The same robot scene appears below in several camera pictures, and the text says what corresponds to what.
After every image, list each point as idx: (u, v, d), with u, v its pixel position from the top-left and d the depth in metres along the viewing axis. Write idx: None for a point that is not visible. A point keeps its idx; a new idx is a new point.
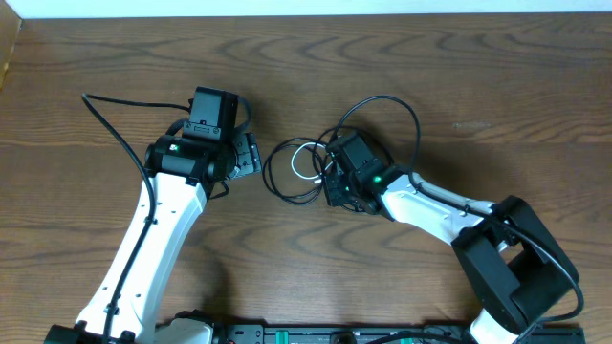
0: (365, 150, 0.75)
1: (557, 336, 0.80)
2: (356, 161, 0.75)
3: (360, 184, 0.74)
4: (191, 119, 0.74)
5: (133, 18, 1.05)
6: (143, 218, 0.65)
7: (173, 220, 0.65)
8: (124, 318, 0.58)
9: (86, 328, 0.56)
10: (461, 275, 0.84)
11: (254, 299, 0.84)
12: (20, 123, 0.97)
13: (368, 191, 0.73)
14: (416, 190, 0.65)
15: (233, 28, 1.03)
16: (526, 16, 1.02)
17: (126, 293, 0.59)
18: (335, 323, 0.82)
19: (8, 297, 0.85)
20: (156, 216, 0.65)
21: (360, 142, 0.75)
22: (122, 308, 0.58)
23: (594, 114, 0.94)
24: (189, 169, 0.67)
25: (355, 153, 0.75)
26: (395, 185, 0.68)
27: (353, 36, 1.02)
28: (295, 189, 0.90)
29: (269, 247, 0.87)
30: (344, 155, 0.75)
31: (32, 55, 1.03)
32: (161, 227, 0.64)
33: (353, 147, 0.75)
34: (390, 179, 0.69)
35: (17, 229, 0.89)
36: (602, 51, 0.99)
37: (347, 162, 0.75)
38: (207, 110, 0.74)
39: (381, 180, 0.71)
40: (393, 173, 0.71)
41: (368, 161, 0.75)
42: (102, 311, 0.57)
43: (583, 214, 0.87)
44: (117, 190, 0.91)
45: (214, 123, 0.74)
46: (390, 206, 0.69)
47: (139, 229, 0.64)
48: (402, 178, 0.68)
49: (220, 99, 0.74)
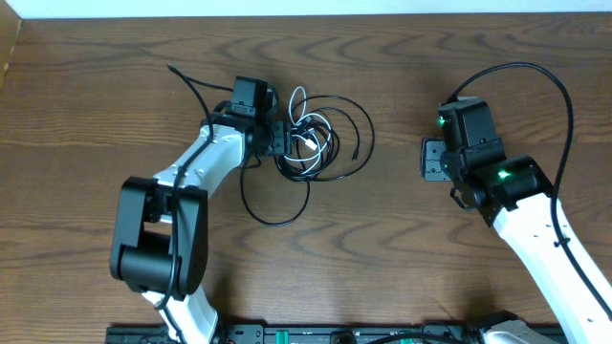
0: (486, 125, 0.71)
1: (561, 336, 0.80)
2: (474, 135, 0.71)
3: (472, 171, 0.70)
4: (232, 100, 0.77)
5: (133, 19, 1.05)
6: (203, 139, 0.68)
7: (228, 147, 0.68)
8: (190, 181, 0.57)
9: (158, 182, 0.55)
10: (461, 275, 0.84)
11: (255, 299, 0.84)
12: (21, 123, 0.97)
13: (478, 181, 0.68)
14: (557, 242, 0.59)
15: (233, 28, 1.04)
16: (525, 17, 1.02)
17: (192, 169, 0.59)
18: (336, 323, 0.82)
19: (7, 297, 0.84)
20: (214, 140, 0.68)
21: (483, 114, 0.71)
22: (190, 175, 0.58)
23: (594, 114, 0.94)
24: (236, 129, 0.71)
25: (473, 123, 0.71)
26: (528, 210, 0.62)
27: (353, 37, 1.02)
28: (295, 189, 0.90)
29: (269, 247, 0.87)
30: (463, 121, 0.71)
31: (32, 55, 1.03)
32: (218, 146, 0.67)
33: (473, 116, 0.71)
34: (518, 180, 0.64)
35: (18, 229, 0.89)
36: (602, 51, 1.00)
37: (462, 132, 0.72)
38: (246, 93, 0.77)
39: (507, 177, 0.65)
40: (522, 172, 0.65)
41: (487, 139, 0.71)
42: (173, 173, 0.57)
43: (583, 214, 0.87)
44: (117, 190, 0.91)
45: (251, 104, 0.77)
46: (505, 214, 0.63)
47: (198, 145, 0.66)
48: (538, 197, 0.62)
49: (256, 83, 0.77)
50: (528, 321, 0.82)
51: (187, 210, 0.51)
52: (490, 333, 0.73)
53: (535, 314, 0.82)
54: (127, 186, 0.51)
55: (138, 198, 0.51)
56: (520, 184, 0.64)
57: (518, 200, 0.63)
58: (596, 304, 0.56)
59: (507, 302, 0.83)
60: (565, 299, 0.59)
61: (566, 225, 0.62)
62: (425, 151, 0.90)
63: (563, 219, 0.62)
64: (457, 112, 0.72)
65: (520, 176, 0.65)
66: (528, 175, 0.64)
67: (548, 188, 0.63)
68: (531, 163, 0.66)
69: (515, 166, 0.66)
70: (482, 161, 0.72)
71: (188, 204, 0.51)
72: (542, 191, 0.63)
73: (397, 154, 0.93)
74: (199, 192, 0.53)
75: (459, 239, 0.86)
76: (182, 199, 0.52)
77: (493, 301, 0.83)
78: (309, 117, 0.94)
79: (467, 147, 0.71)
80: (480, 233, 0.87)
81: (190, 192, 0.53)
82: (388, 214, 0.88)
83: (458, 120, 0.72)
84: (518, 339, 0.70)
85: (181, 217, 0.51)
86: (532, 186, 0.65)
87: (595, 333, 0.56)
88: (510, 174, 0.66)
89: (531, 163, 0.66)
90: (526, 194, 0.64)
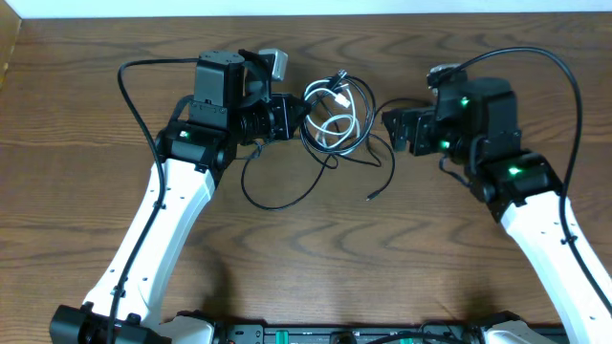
0: (509, 117, 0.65)
1: (561, 336, 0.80)
2: (496, 124, 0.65)
3: (485, 163, 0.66)
4: (196, 98, 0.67)
5: (133, 19, 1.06)
6: (152, 203, 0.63)
7: (183, 205, 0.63)
8: (131, 300, 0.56)
9: (93, 309, 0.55)
10: (461, 275, 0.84)
11: (254, 299, 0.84)
12: (21, 123, 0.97)
13: (489, 174, 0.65)
14: (564, 241, 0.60)
15: (232, 28, 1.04)
16: (525, 17, 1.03)
17: (135, 277, 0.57)
18: (335, 323, 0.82)
19: (7, 297, 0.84)
20: (165, 202, 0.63)
21: (509, 104, 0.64)
22: (129, 291, 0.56)
23: (594, 114, 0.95)
24: (199, 156, 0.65)
25: (500, 114, 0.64)
26: (536, 207, 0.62)
27: (353, 36, 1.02)
28: (295, 189, 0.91)
29: (270, 247, 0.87)
30: (488, 109, 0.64)
31: (32, 55, 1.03)
32: (169, 212, 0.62)
33: (500, 104, 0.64)
34: (529, 177, 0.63)
35: (18, 229, 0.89)
36: (602, 50, 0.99)
37: (484, 120, 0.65)
38: (209, 88, 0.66)
39: (518, 174, 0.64)
40: (534, 171, 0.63)
41: (507, 133, 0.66)
42: (109, 293, 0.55)
43: (584, 214, 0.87)
44: (117, 190, 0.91)
45: (220, 102, 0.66)
46: (513, 210, 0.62)
47: (146, 214, 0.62)
48: (547, 196, 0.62)
49: (223, 75, 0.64)
50: (528, 321, 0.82)
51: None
52: (491, 333, 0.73)
53: (535, 314, 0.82)
54: (57, 325, 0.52)
55: (70, 333, 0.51)
56: (530, 182, 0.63)
57: (528, 197, 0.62)
58: (598, 301, 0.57)
59: (508, 302, 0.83)
60: (568, 298, 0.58)
61: (574, 225, 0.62)
62: (418, 128, 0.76)
63: (572, 218, 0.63)
64: (483, 98, 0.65)
65: (531, 173, 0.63)
66: (539, 174, 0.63)
67: (557, 187, 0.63)
68: (541, 161, 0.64)
69: (526, 162, 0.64)
70: (497, 155, 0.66)
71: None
72: (552, 189, 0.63)
73: (396, 154, 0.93)
74: (136, 332, 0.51)
75: (459, 239, 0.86)
76: (119, 338, 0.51)
77: (494, 301, 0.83)
78: (342, 72, 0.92)
79: (485, 138, 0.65)
80: (480, 233, 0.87)
81: (126, 329, 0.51)
82: (388, 214, 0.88)
83: (482, 107, 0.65)
84: (517, 337, 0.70)
85: None
86: (540, 184, 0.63)
87: (595, 332, 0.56)
88: (521, 170, 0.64)
89: (541, 161, 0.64)
90: (535, 192, 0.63)
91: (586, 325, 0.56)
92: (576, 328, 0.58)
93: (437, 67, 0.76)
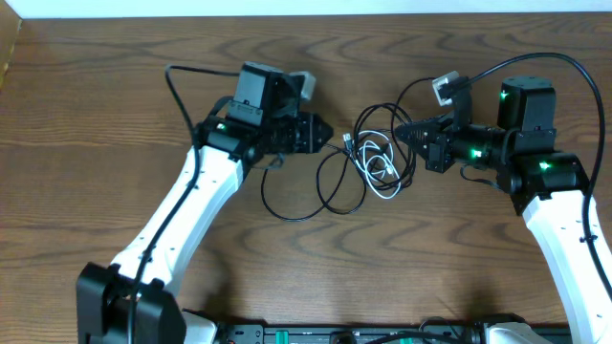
0: (545, 114, 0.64)
1: (559, 337, 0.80)
2: (533, 118, 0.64)
3: (515, 156, 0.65)
4: (235, 98, 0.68)
5: (132, 18, 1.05)
6: (186, 182, 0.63)
7: (214, 188, 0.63)
8: (158, 266, 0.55)
9: (120, 270, 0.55)
10: (461, 275, 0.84)
11: (255, 298, 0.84)
12: (21, 123, 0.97)
13: (517, 167, 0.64)
14: (583, 238, 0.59)
15: (232, 28, 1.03)
16: (526, 17, 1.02)
17: (163, 246, 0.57)
18: (336, 323, 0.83)
19: (8, 297, 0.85)
20: (198, 182, 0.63)
21: (546, 100, 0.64)
22: (157, 257, 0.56)
23: (595, 115, 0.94)
24: (232, 147, 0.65)
25: (535, 109, 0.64)
26: (562, 202, 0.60)
27: (353, 36, 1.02)
28: (295, 190, 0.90)
29: (270, 247, 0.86)
30: (526, 101, 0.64)
31: (32, 55, 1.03)
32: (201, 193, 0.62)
33: (538, 99, 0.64)
34: (557, 174, 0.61)
35: (18, 229, 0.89)
36: (602, 51, 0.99)
37: (518, 115, 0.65)
38: (251, 90, 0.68)
39: (547, 169, 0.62)
40: (564, 169, 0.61)
41: (540, 128, 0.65)
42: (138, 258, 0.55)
43: None
44: (117, 190, 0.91)
45: (258, 104, 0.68)
46: (536, 203, 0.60)
47: (180, 193, 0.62)
48: (574, 194, 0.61)
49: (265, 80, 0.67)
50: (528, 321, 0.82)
51: (143, 309, 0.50)
52: (491, 330, 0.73)
53: (534, 314, 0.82)
54: (84, 281, 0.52)
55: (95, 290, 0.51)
56: (558, 179, 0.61)
57: (553, 191, 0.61)
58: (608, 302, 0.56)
59: (507, 302, 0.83)
60: (579, 296, 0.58)
61: (597, 225, 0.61)
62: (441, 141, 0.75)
63: (594, 218, 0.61)
64: (521, 92, 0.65)
65: (561, 169, 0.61)
66: (568, 172, 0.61)
67: (583, 187, 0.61)
68: (572, 161, 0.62)
69: (557, 160, 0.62)
70: (528, 151, 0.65)
71: (146, 306, 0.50)
72: (579, 188, 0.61)
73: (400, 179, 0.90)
74: (161, 294, 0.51)
75: (459, 239, 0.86)
76: (142, 299, 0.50)
77: (493, 301, 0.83)
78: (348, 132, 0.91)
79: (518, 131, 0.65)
80: (481, 232, 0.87)
81: (151, 291, 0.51)
82: (388, 214, 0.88)
83: (520, 101, 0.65)
84: (517, 335, 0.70)
85: (139, 316, 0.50)
86: (568, 183, 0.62)
87: (600, 329, 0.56)
88: (550, 165, 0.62)
89: (573, 161, 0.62)
90: (562, 189, 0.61)
91: (592, 323, 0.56)
92: (580, 325, 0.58)
93: (441, 78, 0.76)
